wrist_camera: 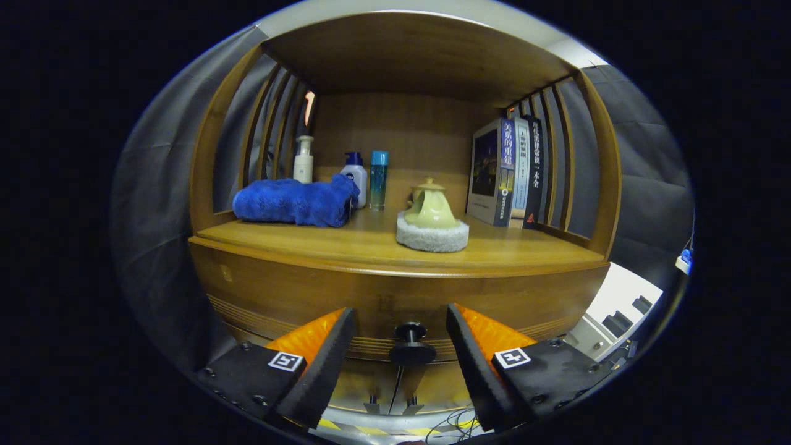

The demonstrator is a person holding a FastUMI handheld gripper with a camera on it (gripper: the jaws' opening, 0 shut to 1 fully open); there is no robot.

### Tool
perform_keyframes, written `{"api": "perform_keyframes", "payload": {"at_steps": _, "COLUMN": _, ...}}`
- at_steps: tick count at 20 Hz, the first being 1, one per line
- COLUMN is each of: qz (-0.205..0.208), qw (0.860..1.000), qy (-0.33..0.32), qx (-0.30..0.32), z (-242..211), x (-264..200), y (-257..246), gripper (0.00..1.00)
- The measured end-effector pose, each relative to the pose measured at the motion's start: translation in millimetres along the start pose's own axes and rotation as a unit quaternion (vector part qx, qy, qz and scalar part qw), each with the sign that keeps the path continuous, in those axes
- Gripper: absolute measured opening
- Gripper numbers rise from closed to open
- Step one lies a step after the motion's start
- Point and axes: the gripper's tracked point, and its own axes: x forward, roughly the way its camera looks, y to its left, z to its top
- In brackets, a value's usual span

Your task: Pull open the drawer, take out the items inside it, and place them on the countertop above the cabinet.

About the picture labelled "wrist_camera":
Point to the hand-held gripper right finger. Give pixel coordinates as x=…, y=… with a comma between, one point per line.
x=476, y=371

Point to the wooden drawer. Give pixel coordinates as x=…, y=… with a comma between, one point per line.
x=309, y=296

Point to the black spine book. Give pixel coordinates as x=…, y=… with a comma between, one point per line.
x=536, y=173

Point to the blue spine book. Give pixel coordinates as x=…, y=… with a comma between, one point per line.
x=485, y=170

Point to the white pump bottle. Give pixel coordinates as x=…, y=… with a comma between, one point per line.
x=303, y=164

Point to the white lotion bottle blue cap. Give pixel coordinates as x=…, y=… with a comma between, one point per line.
x=355, y=179

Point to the white side desk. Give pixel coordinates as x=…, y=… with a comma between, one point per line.
x=682, y=266

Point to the teal bottle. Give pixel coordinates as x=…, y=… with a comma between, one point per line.
x=378, y=182

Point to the wooden countertop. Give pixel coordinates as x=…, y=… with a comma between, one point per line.
x=346, y=244

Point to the wooden cabinet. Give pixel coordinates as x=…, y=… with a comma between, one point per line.
x=420, y=55

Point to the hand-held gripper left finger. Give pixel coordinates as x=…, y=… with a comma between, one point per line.
x=321, y=371

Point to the blue towel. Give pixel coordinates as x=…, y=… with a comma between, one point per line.
x=290, y=201

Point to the white spine book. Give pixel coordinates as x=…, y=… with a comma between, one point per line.
x=521, y=173

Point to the black drawer knob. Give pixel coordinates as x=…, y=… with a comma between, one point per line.
x=411, y=351

